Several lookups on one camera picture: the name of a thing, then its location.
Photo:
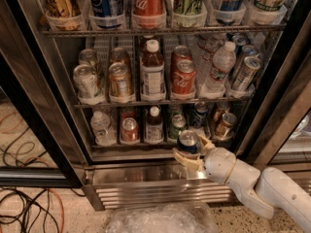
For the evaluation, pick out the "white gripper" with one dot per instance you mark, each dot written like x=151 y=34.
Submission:
x=219 y=164

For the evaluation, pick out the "blue pepsi can front bottom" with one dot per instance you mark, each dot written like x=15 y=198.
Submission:
x=188 y=141

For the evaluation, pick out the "blue pepsi can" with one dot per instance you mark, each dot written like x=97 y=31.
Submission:
x=198 y=114
x=107 y=12
x=188 y=141

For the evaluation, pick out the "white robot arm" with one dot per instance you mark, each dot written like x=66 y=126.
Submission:
x=263 y=192

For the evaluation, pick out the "gold can front bottom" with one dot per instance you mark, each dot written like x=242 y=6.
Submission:
x=224 y=128

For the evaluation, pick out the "gold can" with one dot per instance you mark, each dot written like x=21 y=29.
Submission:
x=224 y=128
x=219 y=109

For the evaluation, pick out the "blue pepsi can rear bottom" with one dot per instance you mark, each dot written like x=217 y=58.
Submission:
x=198 y=114

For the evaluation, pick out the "green can front bottom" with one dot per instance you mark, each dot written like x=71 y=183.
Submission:
x=177 y=125

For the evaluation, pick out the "gold can rear bottom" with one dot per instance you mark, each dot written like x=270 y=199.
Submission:
x=219 y=109

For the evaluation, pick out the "brown tea bottle bottom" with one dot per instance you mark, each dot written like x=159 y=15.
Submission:
x=154 y=126

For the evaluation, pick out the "brown tea bottle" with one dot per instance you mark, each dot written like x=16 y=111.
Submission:
x=152 y=72
x=154 y=126

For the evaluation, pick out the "red can front bottom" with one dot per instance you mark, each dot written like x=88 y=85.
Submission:
x=129 y=130

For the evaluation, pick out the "right fridge sliding door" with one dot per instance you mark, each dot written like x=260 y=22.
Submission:
x=282 y=98

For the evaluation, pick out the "red coke can front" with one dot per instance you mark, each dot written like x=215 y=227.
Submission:
x=183 y=78

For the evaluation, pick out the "red coke can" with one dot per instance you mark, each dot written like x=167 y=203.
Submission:
x=147 y=12
x=180 y=53
x=183 y=78

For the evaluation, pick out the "silver redbull can front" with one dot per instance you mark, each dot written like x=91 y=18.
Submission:
x=249 y=67

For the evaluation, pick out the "silver redbull can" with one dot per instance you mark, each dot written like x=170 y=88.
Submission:
x=249 y=67
x=240 y=40
x=247 y=50

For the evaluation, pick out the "steel fridge base grille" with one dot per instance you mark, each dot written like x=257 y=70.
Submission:
x=129 y=185

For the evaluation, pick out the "clear water bottle bottom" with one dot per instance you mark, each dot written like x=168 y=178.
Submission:
x=103 y=129

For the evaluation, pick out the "clear water bottle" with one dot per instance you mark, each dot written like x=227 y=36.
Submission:
x=222 y=62
x=103 y=129

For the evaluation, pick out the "orange can front middle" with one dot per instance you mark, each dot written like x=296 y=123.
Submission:
x=120 y=83

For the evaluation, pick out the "orange can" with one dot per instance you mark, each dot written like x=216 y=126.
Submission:
x=120 y=83
x=119 y=55

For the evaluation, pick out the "red coke can rear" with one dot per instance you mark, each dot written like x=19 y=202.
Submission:
x=180 y=53

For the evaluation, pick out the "silver redbull can rear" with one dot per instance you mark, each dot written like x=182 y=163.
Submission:
x=240 y=40

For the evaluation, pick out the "white can front middle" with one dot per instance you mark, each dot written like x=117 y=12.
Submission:
x=86 y=81

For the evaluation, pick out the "orange can rear middle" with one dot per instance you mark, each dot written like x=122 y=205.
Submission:
x=119 y=55

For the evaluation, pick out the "green can top shelf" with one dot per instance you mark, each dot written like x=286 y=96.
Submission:
x=187 y=12

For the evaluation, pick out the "white can rear middle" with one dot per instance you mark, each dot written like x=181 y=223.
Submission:
x=89 y=57

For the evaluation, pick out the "redbull can top shelf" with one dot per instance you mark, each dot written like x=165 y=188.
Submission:
x=227 y=11

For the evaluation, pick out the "left fridge glass door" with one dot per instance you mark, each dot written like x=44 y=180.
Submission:
x=36 y=75

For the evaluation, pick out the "red coke can top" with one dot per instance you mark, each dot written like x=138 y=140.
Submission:
x=147 y=12

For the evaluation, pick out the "white green can top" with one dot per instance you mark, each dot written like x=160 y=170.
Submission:
x=267 y=11

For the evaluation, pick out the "blue pepsi can top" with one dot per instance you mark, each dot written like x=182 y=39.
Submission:
x=107 y=12

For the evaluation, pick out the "yellow can top shelf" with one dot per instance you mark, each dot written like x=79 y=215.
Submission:
x=64 y=13

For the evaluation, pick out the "clear plastic bag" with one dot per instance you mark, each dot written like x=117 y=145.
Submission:
x=188 y=217

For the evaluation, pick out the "clear water bottle middle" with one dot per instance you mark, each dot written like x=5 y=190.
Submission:
x=222 y=62

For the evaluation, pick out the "brown tea bottle middle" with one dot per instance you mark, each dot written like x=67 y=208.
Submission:
x=152 y=72

